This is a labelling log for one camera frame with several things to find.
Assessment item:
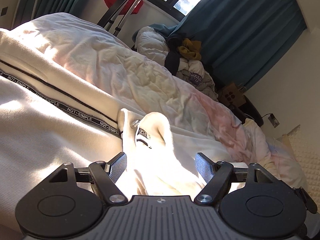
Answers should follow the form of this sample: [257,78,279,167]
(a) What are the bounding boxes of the cream trousers with black stripe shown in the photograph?
[0,28,213,230]

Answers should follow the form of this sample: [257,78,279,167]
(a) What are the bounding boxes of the cream textured pillow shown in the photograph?
[282,125,319,209]

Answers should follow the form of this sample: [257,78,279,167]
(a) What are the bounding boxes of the white garment purple print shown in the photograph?
[176,58,218,101]

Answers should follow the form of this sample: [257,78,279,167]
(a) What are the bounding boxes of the black garment in pile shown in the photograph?
[164,51,180,76]

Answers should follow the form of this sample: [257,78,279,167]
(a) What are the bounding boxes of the mustard yellow garment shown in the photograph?
[178,38,202,61]

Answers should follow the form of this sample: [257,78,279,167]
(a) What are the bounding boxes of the teal curtain right of window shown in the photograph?
[150,0,308,91]

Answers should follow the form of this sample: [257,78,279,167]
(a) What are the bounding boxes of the teal curtain of window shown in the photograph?
[12,0,88,28]
[150,0,308,91]

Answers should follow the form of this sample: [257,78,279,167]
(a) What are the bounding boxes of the white quilted duvet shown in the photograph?
[135,27,169,66]

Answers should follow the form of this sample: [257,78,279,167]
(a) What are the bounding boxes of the teal curtain left of window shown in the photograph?
[12,0,88,28]

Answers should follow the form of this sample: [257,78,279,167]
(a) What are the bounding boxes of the wall power socket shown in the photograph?
[268,113,280,128]

